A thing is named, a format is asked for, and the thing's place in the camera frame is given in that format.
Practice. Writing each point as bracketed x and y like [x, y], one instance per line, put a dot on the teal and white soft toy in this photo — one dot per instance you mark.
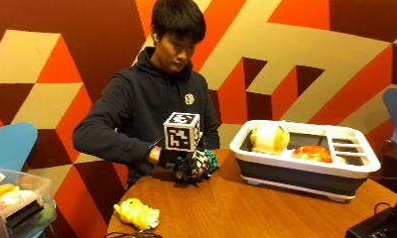
[212, 160]

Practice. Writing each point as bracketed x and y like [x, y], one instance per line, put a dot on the white marker cube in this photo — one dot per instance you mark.
[180, 132]

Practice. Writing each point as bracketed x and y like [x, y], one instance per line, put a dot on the yellow soft toy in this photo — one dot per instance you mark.
[136, 213]

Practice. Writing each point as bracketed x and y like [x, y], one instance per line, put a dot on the yellow and white round toy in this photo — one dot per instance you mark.
[269, 137]

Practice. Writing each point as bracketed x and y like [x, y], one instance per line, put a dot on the white and grey dish rack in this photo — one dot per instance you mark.
[295, 165]

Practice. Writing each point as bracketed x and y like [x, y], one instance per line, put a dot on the the person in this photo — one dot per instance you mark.
[136, 99]

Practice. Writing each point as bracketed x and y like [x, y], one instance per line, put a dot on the orange soft toy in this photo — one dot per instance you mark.
[313, 153]

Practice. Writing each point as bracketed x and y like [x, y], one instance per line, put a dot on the green soft toy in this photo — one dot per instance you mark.
[41, 214]

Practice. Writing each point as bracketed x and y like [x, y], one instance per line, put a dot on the white earbud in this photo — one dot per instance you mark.
[154, 37]

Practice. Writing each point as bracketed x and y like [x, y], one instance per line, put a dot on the clear plastic storage bin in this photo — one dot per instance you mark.
[17, 211]

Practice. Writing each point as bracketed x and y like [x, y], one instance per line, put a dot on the white round soft toy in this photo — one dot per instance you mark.
[12, 198]

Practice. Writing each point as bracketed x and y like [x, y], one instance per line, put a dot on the light blue chair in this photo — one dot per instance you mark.
[8, 143]

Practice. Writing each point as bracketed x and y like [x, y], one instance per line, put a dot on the black box device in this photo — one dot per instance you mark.
[381, 223]

